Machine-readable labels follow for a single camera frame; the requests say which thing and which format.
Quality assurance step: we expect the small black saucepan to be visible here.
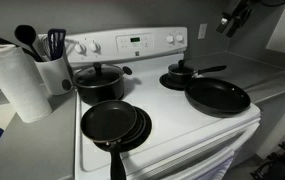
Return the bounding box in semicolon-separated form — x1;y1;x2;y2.
167;63;228;85

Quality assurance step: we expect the white wall outlet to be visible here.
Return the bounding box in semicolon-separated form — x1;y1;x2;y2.
197;23;208;40

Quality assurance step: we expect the white striped dish towel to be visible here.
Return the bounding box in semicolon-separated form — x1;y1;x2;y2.
195;148;236;180

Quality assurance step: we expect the small black frying pan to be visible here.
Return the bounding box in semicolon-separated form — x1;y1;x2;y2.
80;99;138;180

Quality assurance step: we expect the black ladle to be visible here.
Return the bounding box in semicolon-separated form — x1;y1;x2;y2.
14;24;45;63

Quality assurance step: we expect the large black pot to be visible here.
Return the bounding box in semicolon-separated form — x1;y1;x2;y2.
72;64;133;106

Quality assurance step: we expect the large glass pot lid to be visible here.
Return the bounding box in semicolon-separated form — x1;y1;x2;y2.
72;62;126;88

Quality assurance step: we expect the black flat kitchen utensil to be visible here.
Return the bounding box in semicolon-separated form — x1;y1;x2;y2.
0;36;40;62

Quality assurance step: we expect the small glass pot lid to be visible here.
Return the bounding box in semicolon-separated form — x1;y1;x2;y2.
167;59;196;75

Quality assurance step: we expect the white paper towel roll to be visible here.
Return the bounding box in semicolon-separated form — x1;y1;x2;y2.
0;44;54;124

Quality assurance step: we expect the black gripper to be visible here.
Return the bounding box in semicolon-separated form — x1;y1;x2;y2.
216;0;255;38

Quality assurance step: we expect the white utensil holder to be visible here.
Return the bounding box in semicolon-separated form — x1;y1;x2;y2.
34;54;74;97

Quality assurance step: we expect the metal wire whisk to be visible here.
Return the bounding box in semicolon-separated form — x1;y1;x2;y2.
40;34;54;61

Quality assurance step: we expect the black pot with lid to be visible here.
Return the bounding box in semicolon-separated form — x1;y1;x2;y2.
159;73;187;92

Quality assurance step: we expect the white electric stove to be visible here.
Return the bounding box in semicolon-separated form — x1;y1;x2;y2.
63;26;262;180

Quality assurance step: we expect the blue slotted spatula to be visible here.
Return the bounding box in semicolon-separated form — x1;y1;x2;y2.
47;28;67;62

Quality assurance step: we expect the black metal stand frame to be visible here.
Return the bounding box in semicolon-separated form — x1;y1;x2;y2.
250;141;285;180

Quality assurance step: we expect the large black frying pan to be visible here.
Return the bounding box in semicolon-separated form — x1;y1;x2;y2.
184;77;252;118

